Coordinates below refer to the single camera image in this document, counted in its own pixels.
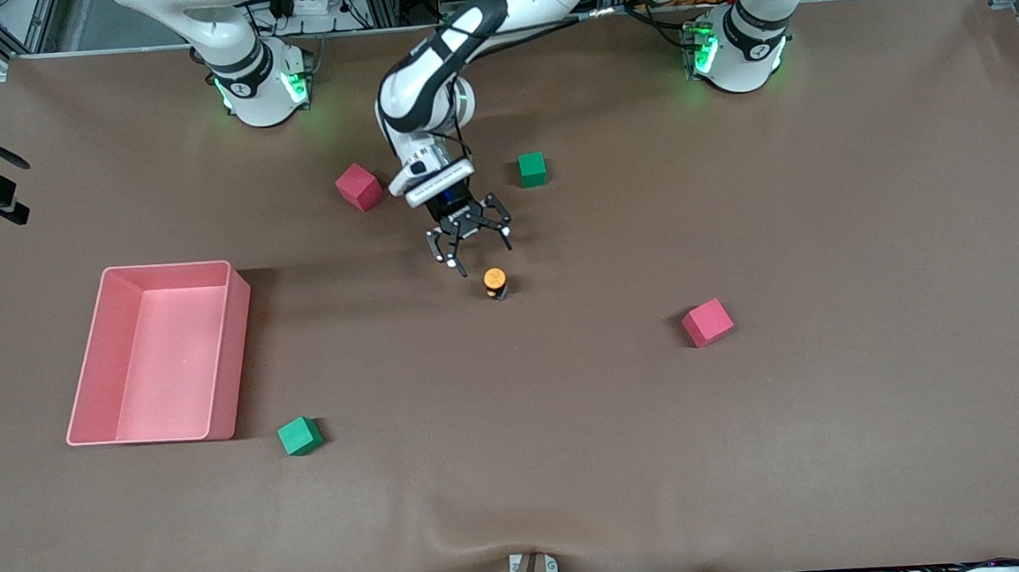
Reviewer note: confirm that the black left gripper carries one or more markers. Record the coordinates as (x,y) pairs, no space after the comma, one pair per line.
(465,221)

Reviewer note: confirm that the orange capped black push button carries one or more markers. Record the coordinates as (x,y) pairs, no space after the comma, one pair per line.
(494,278)

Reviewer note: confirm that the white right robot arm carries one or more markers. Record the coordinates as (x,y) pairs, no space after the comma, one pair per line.
(253,72)

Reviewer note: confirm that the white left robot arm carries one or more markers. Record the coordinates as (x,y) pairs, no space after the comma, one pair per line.
(426,79)

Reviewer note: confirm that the green foam cube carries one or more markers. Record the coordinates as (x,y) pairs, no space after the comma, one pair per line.
(532,170)
(299,437)

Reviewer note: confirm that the pink foam cube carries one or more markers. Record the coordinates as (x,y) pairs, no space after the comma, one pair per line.
(707,323)
(358,187)

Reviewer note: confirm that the brown table mat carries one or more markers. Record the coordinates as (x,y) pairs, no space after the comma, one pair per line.
(518,427)

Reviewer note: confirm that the pink plastic bin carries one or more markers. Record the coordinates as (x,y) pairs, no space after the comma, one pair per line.
(170,369)

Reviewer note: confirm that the white power strip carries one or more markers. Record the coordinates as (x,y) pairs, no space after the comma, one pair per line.
(313,3)

